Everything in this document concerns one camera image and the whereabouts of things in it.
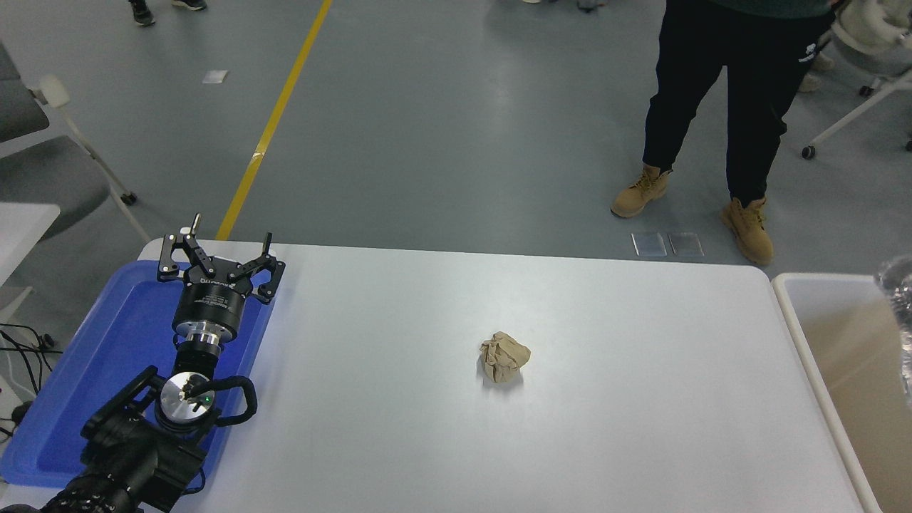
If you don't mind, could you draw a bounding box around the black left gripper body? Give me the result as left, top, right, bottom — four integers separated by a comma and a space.
173, 269, 252, 333

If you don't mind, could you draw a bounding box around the silver foil tray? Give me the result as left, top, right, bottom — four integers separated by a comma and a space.
875, 255, 912, 408

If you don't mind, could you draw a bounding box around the blue plastic tray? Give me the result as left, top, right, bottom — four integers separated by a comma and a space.
0, 260, 277, 489

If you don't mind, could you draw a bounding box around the grey office chair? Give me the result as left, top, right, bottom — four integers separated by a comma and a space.
0, 39, 140, 243

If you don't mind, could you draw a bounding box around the white side table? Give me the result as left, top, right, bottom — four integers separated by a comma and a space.
0, 202, 61, 321

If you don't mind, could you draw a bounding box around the person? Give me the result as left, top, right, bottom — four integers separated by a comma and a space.
611, 0, 836, 266
798, 51, 836, 93
127, 0, 207, 27

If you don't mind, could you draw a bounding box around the crumpled tan paper ball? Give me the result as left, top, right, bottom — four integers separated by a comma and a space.
480, 331, 532, 383

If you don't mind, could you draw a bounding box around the large pale bin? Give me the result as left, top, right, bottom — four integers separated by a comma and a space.
772, 272, 912, 513

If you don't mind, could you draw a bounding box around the white rolling chair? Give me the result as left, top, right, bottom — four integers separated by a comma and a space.
802, 0, 912, 161

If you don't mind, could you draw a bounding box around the black cable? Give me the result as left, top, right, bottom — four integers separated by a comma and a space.
0, 400, 34, 441
0, 324, 63, 396

